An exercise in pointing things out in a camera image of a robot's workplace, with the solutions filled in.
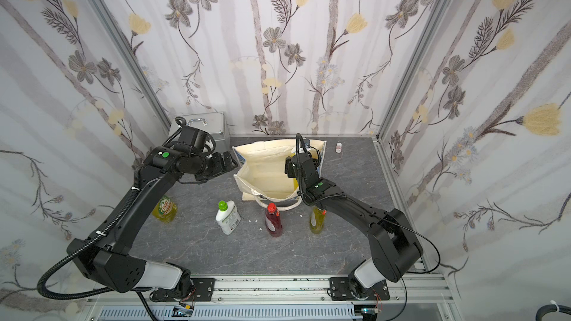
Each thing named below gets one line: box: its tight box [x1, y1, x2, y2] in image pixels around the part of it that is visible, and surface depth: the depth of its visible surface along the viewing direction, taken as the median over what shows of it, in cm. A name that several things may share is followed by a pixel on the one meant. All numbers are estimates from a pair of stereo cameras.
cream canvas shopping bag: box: [231, 138, 327, 211], surface depth 84 cm
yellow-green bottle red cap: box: [309, 205, 328, 235], surface depth 81 cm
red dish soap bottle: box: [265, 202, 284, 238], surface depth 78 cm
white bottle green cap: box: [215, 200, 242, 236], surface depth 79 cm
